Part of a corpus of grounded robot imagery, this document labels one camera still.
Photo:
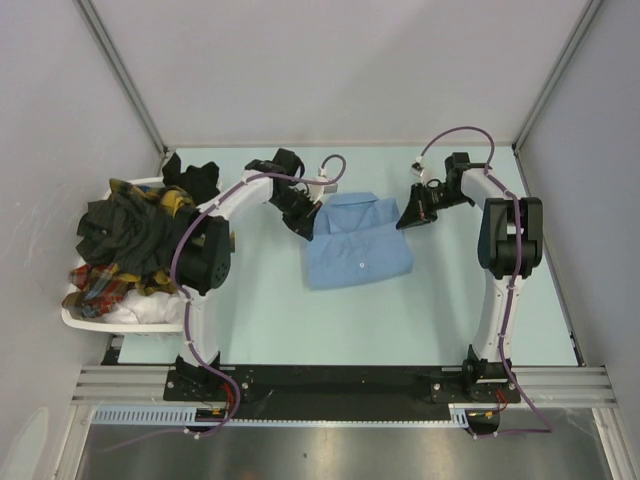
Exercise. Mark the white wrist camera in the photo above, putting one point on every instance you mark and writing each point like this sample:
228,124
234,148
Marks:
421,170
319,186

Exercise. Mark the black shirt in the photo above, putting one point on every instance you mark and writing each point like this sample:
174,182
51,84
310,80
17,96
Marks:
201,183

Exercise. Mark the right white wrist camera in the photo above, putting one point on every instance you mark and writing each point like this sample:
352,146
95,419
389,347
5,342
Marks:
421,170

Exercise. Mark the light blue long sleeve shirt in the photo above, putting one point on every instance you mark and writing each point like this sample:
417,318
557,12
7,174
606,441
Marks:
356,242

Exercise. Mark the white laundry basket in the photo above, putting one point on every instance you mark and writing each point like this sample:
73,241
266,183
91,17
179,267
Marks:
148,284

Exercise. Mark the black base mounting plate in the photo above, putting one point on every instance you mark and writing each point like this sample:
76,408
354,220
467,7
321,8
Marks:
321,393

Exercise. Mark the white shirt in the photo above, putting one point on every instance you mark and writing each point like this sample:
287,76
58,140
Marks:
136,309

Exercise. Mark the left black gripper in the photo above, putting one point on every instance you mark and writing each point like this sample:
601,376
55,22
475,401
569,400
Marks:
304,223

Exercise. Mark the red plaid shirt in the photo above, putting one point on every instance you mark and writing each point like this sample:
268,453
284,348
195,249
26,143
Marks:
98,289

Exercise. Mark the left aluminium frame post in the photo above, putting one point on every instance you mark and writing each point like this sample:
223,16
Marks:
109,50

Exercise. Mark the dark grey striped shirt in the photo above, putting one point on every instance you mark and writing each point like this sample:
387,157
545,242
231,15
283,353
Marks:
128,232

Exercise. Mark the yellow plaid shirt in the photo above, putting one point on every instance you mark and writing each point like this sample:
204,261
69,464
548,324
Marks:
170,200

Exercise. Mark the aluminium front rail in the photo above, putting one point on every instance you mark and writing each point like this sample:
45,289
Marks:
564,387

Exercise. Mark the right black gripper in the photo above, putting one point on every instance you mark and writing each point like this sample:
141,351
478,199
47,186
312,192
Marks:
412,215

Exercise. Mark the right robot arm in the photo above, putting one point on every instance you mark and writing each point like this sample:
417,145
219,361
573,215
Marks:
509,248

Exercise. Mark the right aluminium frame post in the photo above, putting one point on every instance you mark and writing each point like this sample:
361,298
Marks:
559,69

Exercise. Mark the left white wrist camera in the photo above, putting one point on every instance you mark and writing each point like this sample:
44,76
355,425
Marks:
319,186

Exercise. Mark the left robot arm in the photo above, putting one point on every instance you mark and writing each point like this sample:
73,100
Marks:
262,182

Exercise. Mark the aluminium frame post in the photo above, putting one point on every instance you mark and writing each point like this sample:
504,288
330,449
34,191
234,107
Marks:
109,50
559,69

